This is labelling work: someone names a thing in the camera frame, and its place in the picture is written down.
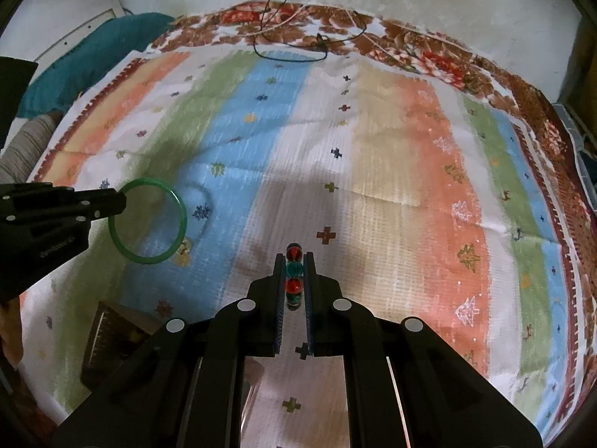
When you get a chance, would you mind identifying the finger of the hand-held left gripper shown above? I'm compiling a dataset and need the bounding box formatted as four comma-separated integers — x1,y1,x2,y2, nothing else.
0,183,128,211
7,205,126,246

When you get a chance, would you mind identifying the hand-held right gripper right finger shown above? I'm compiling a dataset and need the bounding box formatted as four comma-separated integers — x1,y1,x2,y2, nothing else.
303,252,544,448

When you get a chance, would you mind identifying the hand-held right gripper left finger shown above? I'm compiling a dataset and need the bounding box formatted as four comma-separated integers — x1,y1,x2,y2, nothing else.
53,253,286,448

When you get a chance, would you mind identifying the multicolour bead bracelet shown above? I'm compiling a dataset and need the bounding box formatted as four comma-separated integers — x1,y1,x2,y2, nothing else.
285,243,305,311

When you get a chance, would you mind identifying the green jade bangle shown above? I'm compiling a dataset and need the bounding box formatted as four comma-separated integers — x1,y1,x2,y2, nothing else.
108,178,188,262

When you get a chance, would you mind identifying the grey striped pillow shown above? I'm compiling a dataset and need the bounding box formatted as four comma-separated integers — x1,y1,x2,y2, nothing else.
0,112,63,183

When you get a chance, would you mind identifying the teal pillow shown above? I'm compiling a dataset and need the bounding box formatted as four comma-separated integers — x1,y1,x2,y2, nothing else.
19,12,175,119

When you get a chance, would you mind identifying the striped colourful cloth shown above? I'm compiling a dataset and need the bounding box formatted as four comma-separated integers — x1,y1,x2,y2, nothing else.
19,47,585,448

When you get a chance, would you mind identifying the white bed headboard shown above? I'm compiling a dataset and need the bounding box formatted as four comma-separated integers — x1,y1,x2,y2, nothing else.
32,7,128,65

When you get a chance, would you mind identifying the grey plastic crate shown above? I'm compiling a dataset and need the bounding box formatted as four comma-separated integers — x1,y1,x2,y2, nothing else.
553,100,597,199

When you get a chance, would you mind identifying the yellow curtain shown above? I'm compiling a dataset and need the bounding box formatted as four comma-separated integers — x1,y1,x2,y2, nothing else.
557,4,597,108

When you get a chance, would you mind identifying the black cable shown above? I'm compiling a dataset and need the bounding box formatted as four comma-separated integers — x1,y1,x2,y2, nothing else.
252,0,330,63

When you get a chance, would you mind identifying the white cable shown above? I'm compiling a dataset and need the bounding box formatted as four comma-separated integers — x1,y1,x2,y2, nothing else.
259,2,370,42

